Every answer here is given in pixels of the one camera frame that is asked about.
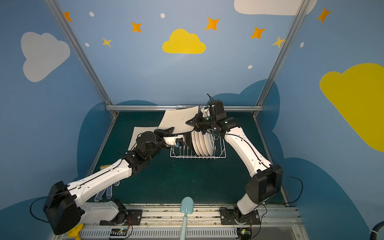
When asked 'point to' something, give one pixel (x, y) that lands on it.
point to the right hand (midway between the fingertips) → (186, 121)
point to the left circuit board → (121, 231)
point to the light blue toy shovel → (187, 207)
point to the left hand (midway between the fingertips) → (168, 124)
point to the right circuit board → (245, 233)
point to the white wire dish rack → (220, 146)
